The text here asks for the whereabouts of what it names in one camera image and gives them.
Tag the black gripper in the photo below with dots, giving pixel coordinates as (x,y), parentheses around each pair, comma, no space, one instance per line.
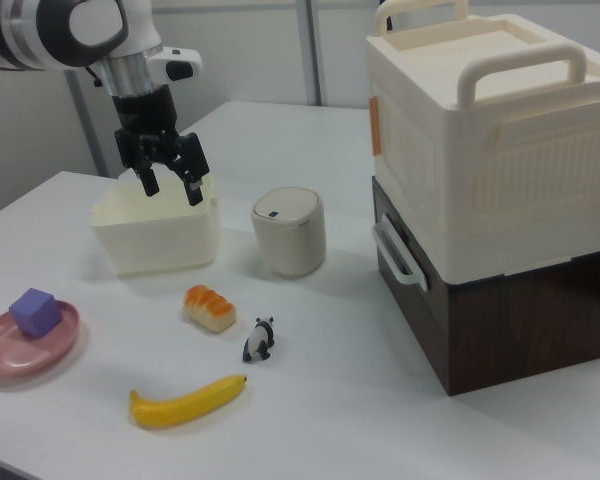
(145,120)

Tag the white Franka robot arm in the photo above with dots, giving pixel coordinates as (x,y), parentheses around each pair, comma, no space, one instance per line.
(45,30)

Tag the white square plastic bin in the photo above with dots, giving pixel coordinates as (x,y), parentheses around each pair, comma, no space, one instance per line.
(155,240)

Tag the beige small trash can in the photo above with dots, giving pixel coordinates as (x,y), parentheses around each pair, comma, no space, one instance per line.
(290,240)

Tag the toy bread loaf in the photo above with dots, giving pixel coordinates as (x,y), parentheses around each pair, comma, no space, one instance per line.
(210,310)

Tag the panda figurine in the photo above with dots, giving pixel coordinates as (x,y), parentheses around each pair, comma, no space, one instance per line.
(257,342)

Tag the purple cube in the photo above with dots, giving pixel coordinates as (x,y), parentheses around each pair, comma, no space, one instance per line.
(35,315)

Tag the orange box latch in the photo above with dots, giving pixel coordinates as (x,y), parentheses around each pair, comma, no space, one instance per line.
(375,125)

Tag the yellow toy banana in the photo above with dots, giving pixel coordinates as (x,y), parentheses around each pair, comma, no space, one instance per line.
(180,407)

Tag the pink plate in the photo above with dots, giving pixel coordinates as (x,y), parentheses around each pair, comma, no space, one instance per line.
(10,355)

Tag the dark brown wooden cabinet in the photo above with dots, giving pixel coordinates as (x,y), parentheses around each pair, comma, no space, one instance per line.
(530,325)

